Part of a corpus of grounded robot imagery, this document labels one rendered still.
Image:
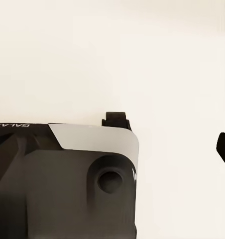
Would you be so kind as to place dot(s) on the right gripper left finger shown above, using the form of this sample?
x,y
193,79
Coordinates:
x,y
8,150

